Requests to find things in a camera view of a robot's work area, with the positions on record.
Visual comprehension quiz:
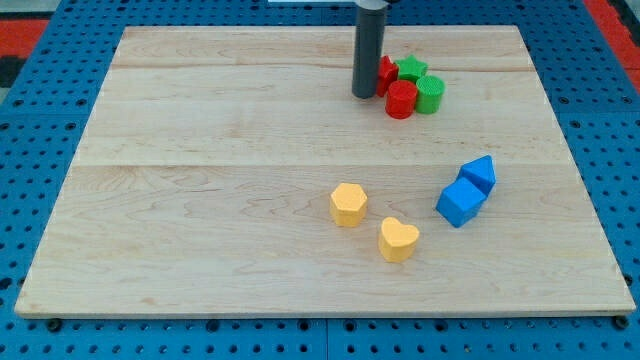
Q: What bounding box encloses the red cylinder block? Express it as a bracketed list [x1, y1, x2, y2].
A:
[385, 80, 418, 119]

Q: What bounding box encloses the red star block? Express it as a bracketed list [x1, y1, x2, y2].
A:
[376, 55, 399, 97]

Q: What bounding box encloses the blue pentagon block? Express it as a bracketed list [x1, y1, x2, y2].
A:
[457, 155, 497, 196]

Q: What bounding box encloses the green star block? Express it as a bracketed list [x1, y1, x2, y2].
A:
[395, 54, 429, 83]

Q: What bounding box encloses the yellow hexagon block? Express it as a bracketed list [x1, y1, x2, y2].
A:
[329, 183, 368, 227]

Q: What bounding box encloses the yellow heart block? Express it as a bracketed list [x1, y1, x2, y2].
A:
[378, 217, 420, 263]

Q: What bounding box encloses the light wooden board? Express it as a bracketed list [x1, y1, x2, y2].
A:
[15, 26, 636, 319]

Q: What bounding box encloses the blue cube block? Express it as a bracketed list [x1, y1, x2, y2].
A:
[436, 178, 487, 228]

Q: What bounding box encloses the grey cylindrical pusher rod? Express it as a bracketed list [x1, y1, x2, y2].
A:
[352, 0, 388, 99]

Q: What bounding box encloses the green cylinder block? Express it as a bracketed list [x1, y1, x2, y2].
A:
[415, 75, 446, 114]

